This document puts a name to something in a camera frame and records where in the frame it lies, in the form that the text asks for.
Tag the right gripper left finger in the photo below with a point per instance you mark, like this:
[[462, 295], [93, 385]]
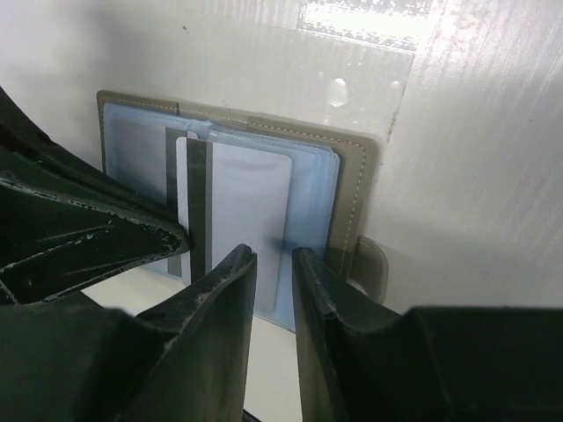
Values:
[[184, 359]]

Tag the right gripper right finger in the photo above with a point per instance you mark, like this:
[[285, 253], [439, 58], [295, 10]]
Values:
[[359, 361]]

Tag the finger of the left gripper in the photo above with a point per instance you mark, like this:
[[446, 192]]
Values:
[[19, 134], [58, 237]]

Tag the white magnetic stripe card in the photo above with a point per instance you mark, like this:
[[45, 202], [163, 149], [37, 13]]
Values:
[[229, 195]]

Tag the grey leather card holder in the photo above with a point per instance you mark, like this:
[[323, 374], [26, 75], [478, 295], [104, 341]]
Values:
[[330, 177]]

